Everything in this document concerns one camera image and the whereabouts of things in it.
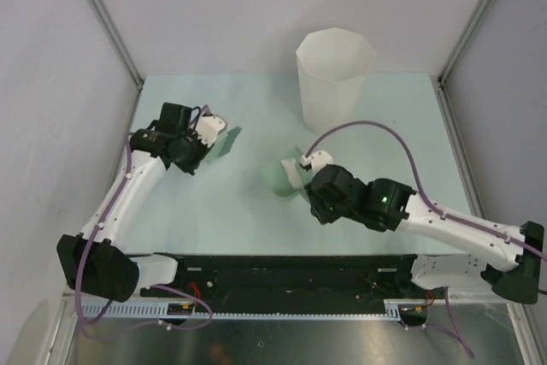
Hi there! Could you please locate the green dustpan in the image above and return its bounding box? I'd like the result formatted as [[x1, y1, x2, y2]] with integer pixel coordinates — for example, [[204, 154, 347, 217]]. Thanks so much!
[[259, 146, 313, 203]]

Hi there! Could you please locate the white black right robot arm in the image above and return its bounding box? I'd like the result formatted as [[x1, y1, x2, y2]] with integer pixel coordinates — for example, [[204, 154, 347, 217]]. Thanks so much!
[[305, 164, 544, 304]]

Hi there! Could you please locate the left aluminium corner post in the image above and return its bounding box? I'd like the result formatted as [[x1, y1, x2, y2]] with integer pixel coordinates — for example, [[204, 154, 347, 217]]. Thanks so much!
[[86, 0, 144, 91]]

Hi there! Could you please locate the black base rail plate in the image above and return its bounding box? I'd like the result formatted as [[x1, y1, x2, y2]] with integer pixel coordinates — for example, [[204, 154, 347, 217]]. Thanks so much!
[[136, 252, 428, 320]]

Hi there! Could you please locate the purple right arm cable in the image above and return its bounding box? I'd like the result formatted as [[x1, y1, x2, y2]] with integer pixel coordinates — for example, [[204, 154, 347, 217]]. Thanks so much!
[[303, 121, 547, 360]]

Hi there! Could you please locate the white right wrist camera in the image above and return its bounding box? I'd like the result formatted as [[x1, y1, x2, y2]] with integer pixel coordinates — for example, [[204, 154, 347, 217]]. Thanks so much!
[[298, 150, 333, 175]]

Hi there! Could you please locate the white paper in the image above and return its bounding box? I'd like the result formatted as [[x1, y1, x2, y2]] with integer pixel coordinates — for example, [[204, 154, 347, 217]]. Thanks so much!
[[281, 157, 303, 190]]

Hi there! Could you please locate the green hand brush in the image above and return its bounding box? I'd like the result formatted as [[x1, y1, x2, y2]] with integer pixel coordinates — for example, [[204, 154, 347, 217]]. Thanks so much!
[[205, 127, 242, 163]]

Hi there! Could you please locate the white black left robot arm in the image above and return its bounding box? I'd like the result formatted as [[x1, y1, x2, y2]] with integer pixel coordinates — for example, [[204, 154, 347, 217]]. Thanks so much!
[[56, 103, 226, 303]]

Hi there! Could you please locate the right aluminium side rail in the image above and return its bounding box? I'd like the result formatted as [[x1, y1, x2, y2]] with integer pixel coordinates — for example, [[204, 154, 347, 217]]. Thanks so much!
[[432, 76, 485, 217]]

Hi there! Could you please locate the white slotted cable duct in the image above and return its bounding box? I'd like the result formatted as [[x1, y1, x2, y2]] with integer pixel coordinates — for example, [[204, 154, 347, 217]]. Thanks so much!
[[79, 299, 411, 320]]

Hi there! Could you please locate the right aluminium corner post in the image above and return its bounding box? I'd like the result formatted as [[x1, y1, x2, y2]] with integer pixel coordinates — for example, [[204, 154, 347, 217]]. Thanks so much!
[[438, 0, 496, 85]]

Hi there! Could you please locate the white plastic waste bin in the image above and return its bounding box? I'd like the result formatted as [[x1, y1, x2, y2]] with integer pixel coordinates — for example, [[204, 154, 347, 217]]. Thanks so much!
[[296, 27, 376, 133]]

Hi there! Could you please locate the aluminium corner post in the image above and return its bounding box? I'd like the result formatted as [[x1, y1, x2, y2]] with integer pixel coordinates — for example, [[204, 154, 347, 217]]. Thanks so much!
[[86, 0, 144, 91], [438, 0, 496, 85]]

